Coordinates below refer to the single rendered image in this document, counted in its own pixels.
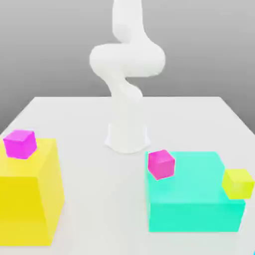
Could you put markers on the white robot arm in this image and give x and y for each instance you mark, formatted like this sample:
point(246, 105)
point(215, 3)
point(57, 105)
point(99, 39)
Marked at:
point(127, 59)

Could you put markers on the small pink cube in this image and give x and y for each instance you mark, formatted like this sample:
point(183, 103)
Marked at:
point(161, 165)

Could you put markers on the small magenta cube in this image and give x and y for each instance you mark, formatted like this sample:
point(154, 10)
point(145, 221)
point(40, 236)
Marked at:
point(20, 144)

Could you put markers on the small lime yellow cube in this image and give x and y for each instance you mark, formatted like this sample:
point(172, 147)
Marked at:
point(239, 184)

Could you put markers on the large turquoise box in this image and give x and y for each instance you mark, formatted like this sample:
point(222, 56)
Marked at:
point(195, 211)

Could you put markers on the large yellow box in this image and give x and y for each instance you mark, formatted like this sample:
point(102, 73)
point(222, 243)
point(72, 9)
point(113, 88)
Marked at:
point(22, 207)

